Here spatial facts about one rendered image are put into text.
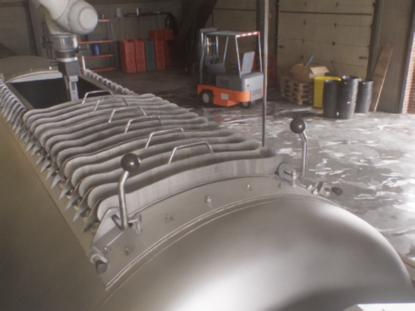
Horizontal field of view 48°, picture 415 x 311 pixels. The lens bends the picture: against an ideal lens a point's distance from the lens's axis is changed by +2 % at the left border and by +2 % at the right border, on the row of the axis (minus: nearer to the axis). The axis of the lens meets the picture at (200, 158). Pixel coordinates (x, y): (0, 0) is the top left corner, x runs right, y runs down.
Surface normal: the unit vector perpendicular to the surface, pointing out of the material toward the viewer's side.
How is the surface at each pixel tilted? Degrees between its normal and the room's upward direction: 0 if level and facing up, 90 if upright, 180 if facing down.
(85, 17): 95
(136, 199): 90
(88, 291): 37
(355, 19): 90
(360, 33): 90
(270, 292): 67
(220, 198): 3
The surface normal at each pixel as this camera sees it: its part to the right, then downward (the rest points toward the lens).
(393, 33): -0.87, 0.20
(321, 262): 0.52, -0.14
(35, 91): 0.41, 0.52
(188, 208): -0.19, -0.88
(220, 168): 0.49, 0.29
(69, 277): -0.59, -0.59
